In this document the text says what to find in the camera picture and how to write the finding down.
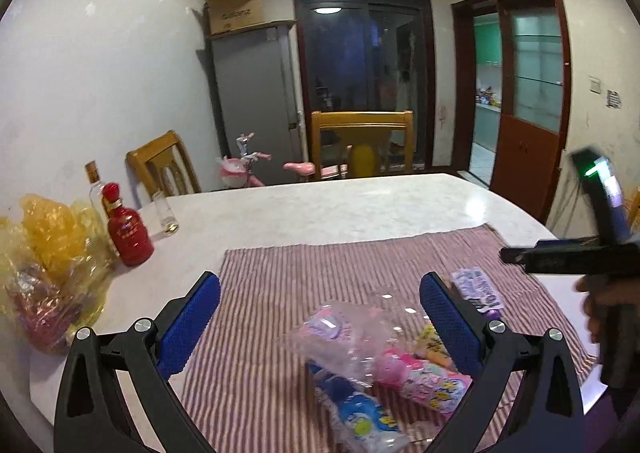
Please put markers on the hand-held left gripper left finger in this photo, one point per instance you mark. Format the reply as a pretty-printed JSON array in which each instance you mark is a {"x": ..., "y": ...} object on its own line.
[{"x": 190, "y": 323}]

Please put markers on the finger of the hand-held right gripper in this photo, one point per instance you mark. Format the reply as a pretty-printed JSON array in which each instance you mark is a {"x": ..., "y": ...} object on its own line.
[
  {"x": 550, "y": 262},
  {"x": 565, "y": 243}
]

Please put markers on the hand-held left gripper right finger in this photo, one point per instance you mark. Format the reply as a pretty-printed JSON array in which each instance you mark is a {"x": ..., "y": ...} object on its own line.
[{"x": 450, "y": 323}]

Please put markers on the blue plastic drink bottle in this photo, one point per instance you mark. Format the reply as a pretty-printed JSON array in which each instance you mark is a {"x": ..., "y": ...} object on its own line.
[{"x": 357, "y": 413}]

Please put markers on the person's right hand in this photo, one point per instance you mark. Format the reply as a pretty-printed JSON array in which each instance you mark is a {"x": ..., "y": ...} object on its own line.
[{"x": 592, "y": 305}]

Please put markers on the yellow printed wrapper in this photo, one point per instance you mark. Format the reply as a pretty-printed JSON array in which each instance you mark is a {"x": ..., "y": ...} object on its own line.
[{"x": 432, "y": 345}]

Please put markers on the purple white printed wrapper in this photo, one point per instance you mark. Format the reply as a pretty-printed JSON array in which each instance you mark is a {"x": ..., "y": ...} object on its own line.
[{"x": 475, "y": 288}]

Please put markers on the pink plastic drink bottle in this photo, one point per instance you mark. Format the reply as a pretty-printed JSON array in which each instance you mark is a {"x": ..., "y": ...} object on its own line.
[{"x": 425, "y": 378}]

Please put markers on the red wooden glazed door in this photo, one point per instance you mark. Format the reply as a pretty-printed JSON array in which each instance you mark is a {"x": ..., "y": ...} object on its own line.
[{"x": 530, "y": 153}]

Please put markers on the red ceramic bottle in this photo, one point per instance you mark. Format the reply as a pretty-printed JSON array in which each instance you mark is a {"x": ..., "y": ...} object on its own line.
[{"x": 129, "y": 239}]

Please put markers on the clear drinking glass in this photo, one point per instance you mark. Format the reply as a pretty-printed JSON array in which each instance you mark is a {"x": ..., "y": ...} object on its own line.
[{"x": 165, "y": 215}]

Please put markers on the clear wrapper pink print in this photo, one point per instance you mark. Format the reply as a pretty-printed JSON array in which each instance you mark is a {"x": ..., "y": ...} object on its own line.
[{"x": 340, "y": 338}]

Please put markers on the red white striped cloth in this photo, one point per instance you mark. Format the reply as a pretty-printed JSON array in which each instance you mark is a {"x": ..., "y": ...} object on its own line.
[{"x": 300, "y": 273}]

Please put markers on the kitchen counter cabinet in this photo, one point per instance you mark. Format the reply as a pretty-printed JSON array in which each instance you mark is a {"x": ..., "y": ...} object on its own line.
[{"x": 487, "y": 128}]

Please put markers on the yellow plastic bag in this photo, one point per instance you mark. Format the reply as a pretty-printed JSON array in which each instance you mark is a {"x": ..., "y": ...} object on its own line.
[{"x": 50, "y": 273}]

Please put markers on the pink children's tricycle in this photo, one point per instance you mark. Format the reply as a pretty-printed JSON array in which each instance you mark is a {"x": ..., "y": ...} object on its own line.
[{"x": 240, "y": 175}]

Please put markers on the clear glass bottle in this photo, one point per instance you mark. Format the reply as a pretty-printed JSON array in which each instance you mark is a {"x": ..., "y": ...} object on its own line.
[{"x": 95, "y": 190}]

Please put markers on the yellow plastic toy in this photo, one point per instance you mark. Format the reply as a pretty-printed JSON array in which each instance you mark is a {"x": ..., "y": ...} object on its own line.
[{"x": 364, "y": 160}]

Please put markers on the grey refrigerator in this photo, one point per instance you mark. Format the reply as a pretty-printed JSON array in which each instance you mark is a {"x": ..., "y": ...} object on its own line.
[{"x": 255, "y": 103}]

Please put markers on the dark sliding glass door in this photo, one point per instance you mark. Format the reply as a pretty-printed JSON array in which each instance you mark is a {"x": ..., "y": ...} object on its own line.
[{"x": 365, "y": 68}]

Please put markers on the brown cardboard box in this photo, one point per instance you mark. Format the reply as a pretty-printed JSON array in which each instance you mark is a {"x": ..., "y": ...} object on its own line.
[{"x": 237, "y": 5}]

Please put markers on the white wall switch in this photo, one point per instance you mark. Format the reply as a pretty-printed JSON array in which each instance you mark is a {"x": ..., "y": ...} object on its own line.
[{"x": 594, "y": 83}]

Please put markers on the red wooden door frame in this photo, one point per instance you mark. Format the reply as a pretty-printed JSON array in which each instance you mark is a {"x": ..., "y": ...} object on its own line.
[{"x": 463, "y": 83}]

